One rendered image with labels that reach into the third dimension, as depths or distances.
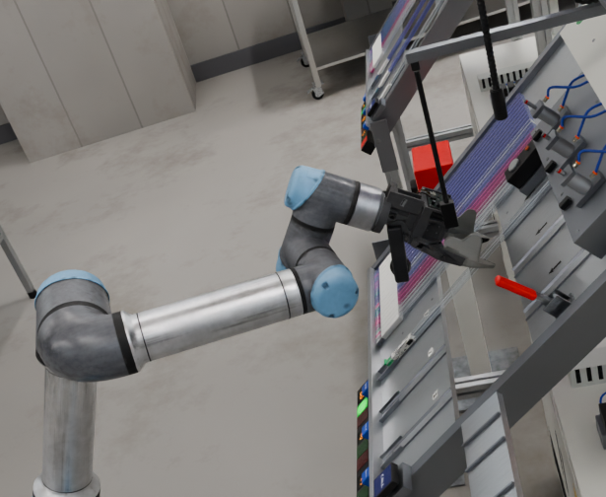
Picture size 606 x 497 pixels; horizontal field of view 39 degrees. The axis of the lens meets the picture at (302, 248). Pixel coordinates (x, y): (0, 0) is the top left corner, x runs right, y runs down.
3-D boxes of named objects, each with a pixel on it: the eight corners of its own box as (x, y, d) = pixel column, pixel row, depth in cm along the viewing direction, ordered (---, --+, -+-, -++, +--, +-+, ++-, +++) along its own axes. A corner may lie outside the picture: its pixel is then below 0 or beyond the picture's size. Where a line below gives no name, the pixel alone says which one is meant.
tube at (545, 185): (390, 368, 160) (385, 365, 159) (390, 363, 161) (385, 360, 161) (572, 164, 135) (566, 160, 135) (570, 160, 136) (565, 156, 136)
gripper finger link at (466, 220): (500, 218, 146) (453, 212, 143) (486, 246, 149) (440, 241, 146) (492, 208, 149) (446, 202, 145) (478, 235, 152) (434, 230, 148)
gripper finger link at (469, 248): (504, 250, 137) (450, 226, 139) (488, 279, 140) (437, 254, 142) (506, 243, 140) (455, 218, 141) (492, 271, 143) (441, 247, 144)
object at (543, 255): (562, 366, 120) (532, 350, 118) (498, 156, 175) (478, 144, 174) (742, 191, 104) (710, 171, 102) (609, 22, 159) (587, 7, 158)
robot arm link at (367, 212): (345, 233, 141) (346, 208, 148) (371, 241, 141) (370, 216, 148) (360, 195, 137) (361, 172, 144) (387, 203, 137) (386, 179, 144)
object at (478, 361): (447, 415, 250) (386, 187, 211) (440, 362, 270) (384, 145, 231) (530, 401, 245) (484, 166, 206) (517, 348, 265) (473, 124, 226)
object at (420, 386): (397, 507, 137) (380, 499, 136) (386, 276, 193) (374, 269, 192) (469, 436, 128) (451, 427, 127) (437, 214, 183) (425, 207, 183)
